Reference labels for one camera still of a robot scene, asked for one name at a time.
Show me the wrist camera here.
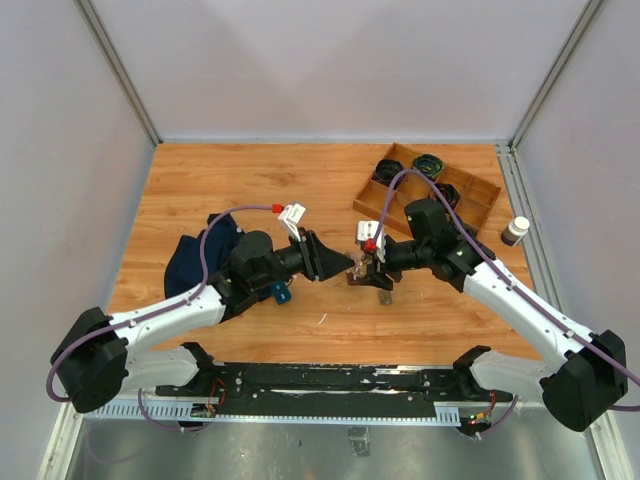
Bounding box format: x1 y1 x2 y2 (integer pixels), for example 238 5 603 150
278 203 306 242
355 220 385 262

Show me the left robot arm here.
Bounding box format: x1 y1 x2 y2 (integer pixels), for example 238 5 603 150
50 230 354 413

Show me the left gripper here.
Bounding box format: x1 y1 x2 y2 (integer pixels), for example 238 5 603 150
252 228 356 290

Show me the clear glass pill jar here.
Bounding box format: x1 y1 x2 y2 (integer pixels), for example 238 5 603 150
346 251 362 269

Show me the brown double pill box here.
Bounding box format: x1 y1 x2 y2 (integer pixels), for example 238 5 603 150
346 272 365 286

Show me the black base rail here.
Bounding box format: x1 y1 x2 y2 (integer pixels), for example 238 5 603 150
155 362 513 419

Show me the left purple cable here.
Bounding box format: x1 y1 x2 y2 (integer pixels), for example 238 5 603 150
45 202 286 434

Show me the dark bottle white cap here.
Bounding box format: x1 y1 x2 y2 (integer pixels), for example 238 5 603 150
501 216 530 247

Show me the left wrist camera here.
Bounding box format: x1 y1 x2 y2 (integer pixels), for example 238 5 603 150
278 203 306 242

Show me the black patterned rolled sock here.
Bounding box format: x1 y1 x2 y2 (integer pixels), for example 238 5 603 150
435 183 461 210

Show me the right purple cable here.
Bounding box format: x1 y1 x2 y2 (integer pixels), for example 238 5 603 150
369 168 640 434

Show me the grey pill box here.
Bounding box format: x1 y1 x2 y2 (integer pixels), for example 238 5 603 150
378 290 393 306

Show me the purple cable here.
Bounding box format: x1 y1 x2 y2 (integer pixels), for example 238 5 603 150
45 202 286 434
369 168 640 434

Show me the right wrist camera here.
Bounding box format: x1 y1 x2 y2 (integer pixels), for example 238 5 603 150
355 220 385 262

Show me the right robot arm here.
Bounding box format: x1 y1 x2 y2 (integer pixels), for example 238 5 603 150
355 198 628 432

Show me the black yellow rolled sock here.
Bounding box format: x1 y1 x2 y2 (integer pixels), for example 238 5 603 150
412 154 444 181

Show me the teal pill box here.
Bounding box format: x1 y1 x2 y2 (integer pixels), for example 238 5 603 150
270 282 292 305

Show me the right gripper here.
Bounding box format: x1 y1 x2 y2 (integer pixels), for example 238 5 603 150
357 238 432 290

